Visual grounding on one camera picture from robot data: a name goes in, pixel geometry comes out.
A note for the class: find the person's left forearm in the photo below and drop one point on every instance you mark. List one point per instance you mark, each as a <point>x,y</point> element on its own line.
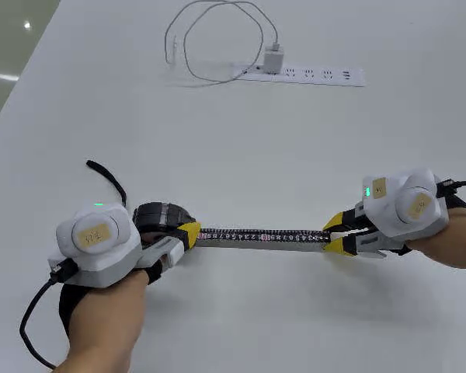
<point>101,342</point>

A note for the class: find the person's left hand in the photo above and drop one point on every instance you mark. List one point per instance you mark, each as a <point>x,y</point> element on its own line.
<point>112,289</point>

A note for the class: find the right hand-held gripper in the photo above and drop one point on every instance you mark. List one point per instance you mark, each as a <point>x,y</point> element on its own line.
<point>404,206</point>

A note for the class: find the person's right hand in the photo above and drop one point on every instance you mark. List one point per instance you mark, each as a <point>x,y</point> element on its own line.
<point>431,241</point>

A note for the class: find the white charger plug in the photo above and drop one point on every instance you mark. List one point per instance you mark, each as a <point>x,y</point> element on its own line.
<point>273,60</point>

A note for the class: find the black tape measure with blade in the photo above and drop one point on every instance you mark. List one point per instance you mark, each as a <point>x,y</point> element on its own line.
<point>163,219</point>

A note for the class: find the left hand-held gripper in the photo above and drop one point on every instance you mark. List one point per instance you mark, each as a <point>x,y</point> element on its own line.
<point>97,252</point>

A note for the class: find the white power strip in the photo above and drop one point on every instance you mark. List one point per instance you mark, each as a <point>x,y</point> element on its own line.
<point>318,75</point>

